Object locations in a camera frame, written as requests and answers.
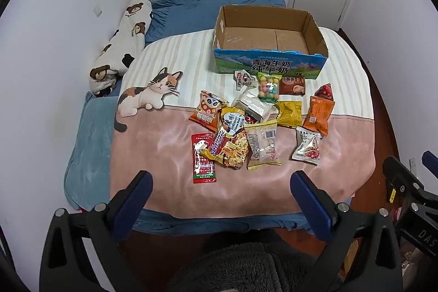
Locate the white translucent snack packet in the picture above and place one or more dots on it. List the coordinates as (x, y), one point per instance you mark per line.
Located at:
(255, 105)

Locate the small white snack packet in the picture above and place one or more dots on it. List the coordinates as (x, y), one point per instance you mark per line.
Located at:
(243, 77)

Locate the orange panda snack packet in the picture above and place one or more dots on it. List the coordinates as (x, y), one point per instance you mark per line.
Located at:
(207, 110)

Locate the cardboard box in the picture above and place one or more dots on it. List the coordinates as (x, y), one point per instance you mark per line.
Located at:
(260, 35)

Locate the white wall switch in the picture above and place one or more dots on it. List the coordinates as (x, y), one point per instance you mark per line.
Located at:
(98, 10)

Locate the yellow instant noodle packet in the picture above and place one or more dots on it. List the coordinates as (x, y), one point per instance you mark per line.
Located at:
(231, 150)

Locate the bear print bolster pillow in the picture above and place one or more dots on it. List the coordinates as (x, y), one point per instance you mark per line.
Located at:
(126, 28)

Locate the yellow round-label noodle packet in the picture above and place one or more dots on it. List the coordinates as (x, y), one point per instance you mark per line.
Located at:
(232, 117)

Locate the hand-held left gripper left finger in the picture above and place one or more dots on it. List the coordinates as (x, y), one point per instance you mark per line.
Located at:
(133, 203)

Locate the cat print pink blanket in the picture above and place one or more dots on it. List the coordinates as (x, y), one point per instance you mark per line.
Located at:
(164, 155)

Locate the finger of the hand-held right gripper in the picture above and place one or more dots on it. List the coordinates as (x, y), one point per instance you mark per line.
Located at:
(432, 162)
(397, 175)

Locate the grey fleece clothing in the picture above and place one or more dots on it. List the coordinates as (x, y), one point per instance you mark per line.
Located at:
(239, 268)

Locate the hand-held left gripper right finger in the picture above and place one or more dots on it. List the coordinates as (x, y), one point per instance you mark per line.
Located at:
(311, 203)

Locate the teal plush blanket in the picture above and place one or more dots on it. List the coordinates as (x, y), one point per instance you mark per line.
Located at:
(89, 148)

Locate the colourful candy bag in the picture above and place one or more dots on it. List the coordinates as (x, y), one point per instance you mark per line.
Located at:
(268, 88)

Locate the white nut packet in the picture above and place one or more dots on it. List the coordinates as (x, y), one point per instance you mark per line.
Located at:
(308, 148)

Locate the clear cracker packet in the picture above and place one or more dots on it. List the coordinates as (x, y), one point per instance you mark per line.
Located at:
(262, 143)

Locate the brown pastry packet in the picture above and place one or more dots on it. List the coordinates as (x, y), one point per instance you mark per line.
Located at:
(293, 86)

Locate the red triangular snack packet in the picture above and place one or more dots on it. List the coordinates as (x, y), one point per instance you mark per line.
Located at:
(324, 93)

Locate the red flat sachet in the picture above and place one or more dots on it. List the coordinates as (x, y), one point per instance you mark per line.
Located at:
(202, 160)

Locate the gold snack packet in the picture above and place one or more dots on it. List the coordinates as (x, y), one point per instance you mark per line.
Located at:
(290, 112)

